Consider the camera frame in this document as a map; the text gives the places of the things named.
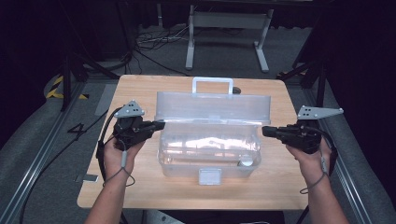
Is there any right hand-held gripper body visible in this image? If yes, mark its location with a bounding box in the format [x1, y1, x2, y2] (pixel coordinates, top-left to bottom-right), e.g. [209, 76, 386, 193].
[284, 105, 345, 155]

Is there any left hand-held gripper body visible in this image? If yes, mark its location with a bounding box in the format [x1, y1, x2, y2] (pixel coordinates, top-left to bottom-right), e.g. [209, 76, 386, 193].
[112, 100, 154, 152]

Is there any small white bottle green base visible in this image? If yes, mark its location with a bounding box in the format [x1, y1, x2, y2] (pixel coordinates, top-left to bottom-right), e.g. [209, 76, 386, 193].
[237, 158, 255, 168]

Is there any clear plastic storage box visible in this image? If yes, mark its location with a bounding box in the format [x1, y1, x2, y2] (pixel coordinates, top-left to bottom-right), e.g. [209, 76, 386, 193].
[154, 77, 272, 187]

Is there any person's right hand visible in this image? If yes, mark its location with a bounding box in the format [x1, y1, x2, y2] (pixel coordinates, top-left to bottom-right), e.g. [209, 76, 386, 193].
[286, 139, 332, 188]

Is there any person's left hand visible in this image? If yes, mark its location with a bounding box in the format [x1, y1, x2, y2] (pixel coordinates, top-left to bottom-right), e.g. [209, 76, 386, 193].
[103, 137, 146, 185]

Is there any black metal stand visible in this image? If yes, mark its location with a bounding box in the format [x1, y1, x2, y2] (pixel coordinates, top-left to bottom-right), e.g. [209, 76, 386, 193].
[276, 57, 329, 118]
[60, 50, 121, 112]

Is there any grey floor tape piece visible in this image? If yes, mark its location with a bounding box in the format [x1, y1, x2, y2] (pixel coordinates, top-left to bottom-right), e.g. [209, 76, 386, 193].
[74, 173, 100, 184]

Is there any yellow black floor tape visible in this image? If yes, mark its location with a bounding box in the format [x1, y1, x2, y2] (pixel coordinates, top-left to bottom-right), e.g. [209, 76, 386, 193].
[45, 75, 90, 101]

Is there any white object under table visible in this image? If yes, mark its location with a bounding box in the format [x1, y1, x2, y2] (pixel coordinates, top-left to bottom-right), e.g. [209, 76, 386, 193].
[144, 209, 185, 224]

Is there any grey wrist lanyard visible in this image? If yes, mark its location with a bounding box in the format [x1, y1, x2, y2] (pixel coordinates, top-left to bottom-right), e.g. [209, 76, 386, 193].
[299, 155, 332, 196]
[102, 150, 136, 188]

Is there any right hand-held gripper black cable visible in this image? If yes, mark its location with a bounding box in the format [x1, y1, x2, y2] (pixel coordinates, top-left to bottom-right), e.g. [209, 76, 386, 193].
[313, 128, 339, 177]

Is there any hand-held gripper black cable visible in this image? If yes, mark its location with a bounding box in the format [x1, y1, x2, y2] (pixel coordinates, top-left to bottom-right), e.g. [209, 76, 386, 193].
[95, 106, 124, 182]
[313, 128, 339, 177]

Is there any left hand-held gripper black cable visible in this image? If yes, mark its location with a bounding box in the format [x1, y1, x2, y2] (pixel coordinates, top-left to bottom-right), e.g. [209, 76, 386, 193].
[95, 106, 124, 182]

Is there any aluminium floor rail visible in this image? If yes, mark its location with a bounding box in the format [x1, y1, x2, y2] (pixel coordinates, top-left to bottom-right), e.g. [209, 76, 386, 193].
[0, 81, 87, 224]
[303, 88, 375, 224]

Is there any tangle of floor cables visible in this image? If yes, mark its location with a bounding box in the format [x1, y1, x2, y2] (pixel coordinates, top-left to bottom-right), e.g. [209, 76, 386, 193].
[134, 23, 191, 77]

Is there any long black floor cable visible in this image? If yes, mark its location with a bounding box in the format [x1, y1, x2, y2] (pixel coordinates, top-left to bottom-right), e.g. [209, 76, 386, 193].
[18, 109, 109, 224]

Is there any white metal desk frame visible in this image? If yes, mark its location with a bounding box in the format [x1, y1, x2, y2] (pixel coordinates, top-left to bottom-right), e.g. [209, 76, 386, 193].
[185, 4, 275, 74]

